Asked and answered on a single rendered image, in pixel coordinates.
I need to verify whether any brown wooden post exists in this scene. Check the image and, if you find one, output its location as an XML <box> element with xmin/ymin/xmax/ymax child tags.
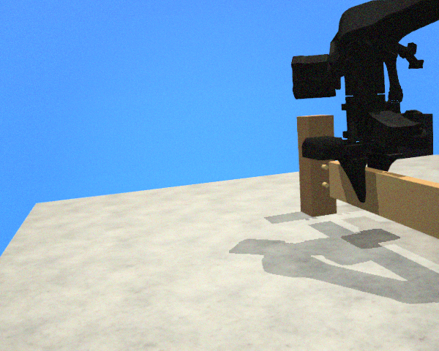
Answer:
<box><xmin>296</xmin><ymin>114</ymin><xmax>337</xmax><ymax>217</ymax></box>

